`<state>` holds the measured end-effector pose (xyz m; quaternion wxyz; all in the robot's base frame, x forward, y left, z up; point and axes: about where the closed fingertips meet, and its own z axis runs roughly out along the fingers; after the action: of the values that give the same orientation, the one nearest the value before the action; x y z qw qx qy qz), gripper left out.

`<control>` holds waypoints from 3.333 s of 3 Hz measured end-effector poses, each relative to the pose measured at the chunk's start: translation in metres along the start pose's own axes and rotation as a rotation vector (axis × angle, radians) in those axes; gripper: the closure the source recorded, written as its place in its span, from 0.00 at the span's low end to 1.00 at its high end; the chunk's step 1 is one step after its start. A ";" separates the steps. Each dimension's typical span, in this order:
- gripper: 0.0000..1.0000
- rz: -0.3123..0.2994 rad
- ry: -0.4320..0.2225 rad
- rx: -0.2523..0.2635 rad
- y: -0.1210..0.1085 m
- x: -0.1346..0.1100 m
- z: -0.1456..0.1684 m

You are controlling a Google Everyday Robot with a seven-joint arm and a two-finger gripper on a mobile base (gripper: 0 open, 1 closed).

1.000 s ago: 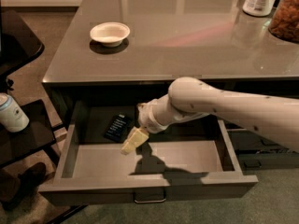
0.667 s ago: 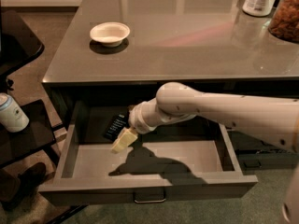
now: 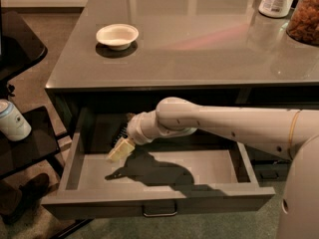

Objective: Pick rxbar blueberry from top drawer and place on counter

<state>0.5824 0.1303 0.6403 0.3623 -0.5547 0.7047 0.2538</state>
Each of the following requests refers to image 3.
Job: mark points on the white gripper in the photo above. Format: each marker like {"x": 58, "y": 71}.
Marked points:
{"x": 136, "y": 130}

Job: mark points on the dark blue rxbar wrapper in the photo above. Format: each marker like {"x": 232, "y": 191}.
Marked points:
{"x": 120, "y": 132}

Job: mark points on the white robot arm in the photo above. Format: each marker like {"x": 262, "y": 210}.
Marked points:
{"x": 288, "y": 134}

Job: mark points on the open grey top drawer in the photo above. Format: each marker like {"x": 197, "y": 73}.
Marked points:
{"x": 201, "y": 173}

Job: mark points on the grey cabinet counter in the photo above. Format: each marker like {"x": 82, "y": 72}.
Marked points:
{"x": 210, "y": 52}

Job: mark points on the grey lower right drawer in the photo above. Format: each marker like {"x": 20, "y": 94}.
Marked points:
{"x": 274, "y": 171}

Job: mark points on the white paper bowl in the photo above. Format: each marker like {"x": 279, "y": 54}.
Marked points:
{"x": 117, "y": 37}

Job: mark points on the glass jar of snacks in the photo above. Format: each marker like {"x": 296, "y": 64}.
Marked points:
{"x": 304, "y": 22}

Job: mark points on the metal drawer handle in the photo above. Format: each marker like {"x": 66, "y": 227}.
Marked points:
{"x": 159, "y": 209}

